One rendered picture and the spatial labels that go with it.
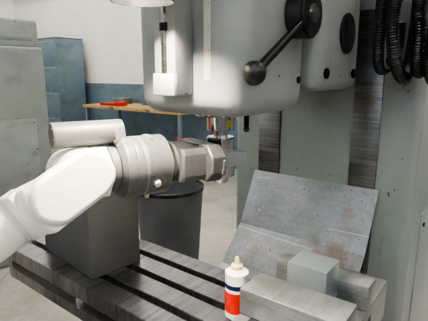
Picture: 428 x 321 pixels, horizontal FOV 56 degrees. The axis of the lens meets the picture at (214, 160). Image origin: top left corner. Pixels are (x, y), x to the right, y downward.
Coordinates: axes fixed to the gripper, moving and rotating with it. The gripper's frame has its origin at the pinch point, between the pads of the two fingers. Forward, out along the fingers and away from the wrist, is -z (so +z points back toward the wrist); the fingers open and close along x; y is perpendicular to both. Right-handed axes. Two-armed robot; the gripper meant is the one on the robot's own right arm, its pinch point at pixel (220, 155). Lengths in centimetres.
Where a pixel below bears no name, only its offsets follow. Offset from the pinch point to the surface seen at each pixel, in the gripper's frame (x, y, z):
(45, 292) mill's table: 34, 34, 23
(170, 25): -5.4, -19.3, 11.8
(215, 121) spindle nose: -1.4, -6.0, 2.0
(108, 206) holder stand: 22.6, 13.2, 12.0
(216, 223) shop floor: 239, 122, -160
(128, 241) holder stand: 23.6, 22.0, 7.6
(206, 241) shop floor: 211, 122, -131
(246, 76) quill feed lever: -15.5, -13.0, 6.9
